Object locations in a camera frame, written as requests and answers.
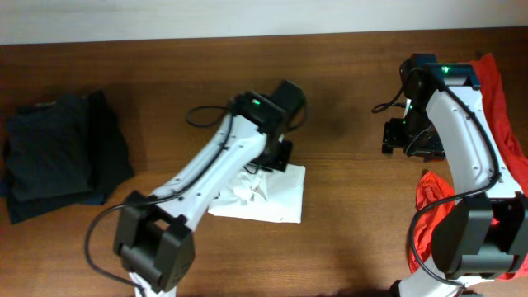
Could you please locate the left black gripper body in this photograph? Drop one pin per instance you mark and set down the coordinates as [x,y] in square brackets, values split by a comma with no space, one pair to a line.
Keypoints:
[271,156]

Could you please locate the folded black shirt on top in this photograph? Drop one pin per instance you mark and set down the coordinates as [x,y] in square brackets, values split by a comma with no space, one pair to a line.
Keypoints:
[48,149]

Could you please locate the folded dark shirt beneath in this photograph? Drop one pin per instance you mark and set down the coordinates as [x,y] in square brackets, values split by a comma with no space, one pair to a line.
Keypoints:
[108,154]

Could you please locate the white t-shirt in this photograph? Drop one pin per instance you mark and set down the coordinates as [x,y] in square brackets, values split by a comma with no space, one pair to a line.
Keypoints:
[275,197]

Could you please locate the red t-shirt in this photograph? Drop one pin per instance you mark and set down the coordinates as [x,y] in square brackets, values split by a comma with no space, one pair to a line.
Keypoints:
[432,187]

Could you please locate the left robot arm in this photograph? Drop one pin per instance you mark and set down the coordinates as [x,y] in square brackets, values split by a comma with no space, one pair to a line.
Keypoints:
[154,236]

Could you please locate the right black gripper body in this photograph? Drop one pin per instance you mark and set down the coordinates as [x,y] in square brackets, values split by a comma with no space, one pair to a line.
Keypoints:
[414,134]

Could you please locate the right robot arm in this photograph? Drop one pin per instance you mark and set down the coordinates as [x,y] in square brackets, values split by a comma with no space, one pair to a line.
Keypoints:
[485,235]

